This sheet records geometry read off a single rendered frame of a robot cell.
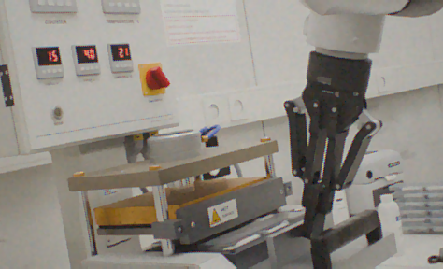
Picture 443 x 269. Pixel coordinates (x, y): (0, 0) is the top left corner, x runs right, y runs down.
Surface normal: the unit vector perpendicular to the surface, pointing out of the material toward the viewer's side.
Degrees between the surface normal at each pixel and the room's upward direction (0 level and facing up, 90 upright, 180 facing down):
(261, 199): 90
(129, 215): 90
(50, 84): 90
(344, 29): 99
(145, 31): 90
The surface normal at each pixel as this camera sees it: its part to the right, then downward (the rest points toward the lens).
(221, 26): 0.73, -0.08
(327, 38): -0.63, 0.18
